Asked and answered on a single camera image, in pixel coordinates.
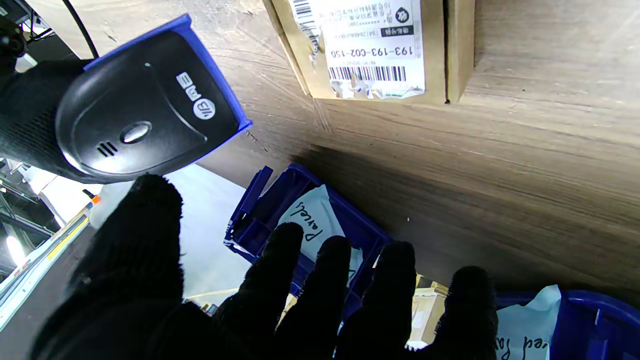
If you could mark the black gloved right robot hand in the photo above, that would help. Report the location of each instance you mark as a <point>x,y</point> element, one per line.
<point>30,115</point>

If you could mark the blue bin boxed parcels label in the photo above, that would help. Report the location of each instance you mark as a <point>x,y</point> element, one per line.
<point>600,325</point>

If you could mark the handwritten boxed parcels paper label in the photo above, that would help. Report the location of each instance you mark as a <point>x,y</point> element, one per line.
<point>530,325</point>

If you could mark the black and blue barcode scanner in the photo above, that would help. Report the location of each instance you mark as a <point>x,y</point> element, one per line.
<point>145,110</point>

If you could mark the blue ribbed plastic bin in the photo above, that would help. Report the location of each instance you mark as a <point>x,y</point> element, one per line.
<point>270,210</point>

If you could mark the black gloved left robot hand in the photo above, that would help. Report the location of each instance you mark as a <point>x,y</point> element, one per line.
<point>130,290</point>

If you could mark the brown cardboard parcel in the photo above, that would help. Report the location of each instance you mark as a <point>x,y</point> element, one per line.
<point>380,50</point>

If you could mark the crumpled handwritten paper label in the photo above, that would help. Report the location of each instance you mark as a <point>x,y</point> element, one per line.
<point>315,220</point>

